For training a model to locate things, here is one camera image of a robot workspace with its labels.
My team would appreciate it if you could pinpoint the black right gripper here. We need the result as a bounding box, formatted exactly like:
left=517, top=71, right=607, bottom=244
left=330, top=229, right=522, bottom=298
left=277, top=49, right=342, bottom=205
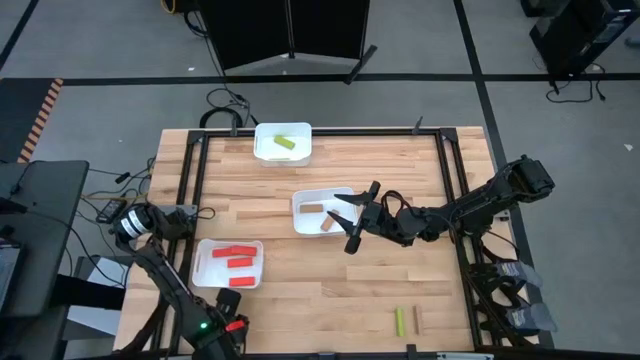
left=326, top=180, right=406, bottom=256

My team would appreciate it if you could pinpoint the white plastic storage bin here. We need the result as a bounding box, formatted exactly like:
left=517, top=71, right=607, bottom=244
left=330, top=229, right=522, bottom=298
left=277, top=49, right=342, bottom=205
left=291, top=186, right=360, bottom=237
left=191, top=238, right=265, bottom=290
left=253, top=122, right=314, bottom=168

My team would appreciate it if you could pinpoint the black power adapter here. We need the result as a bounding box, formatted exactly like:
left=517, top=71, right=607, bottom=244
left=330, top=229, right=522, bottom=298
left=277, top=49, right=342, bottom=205
left=97, top=198, right=126, bottom=224

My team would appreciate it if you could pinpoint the black side desk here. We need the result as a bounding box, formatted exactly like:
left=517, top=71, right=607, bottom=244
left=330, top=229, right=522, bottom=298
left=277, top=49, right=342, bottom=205
left=0, top=159, right=90, bottom=321

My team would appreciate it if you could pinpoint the black folding partition screen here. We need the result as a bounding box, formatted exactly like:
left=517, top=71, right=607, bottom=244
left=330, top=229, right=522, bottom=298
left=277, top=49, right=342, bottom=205
left=198, top=0, right=379, bottom=85

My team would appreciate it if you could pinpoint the dark laptop screen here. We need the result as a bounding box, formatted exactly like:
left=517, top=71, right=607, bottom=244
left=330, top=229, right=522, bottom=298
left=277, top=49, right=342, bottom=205
left=0, top=238, right=24, bottom=314

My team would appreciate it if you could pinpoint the black equipment cabinet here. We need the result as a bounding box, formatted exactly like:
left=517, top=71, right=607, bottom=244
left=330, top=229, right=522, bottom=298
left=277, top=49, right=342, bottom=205
left=519, top=0, right=640, bottom=79

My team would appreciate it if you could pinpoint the black aluminium table frame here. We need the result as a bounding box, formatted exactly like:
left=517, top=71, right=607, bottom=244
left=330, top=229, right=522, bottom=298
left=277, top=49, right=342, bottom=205
left=149, top=126, right=486, bottom=360

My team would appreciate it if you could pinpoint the black floor cable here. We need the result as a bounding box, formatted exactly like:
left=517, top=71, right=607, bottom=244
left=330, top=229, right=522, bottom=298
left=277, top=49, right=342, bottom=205
left=183, top=9, right=259, bottom=129

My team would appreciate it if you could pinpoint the black cabinet cable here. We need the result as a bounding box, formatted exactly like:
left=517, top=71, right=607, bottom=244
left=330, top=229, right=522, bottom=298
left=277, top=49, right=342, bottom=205
left=545, top=64, right=607, bottom=105

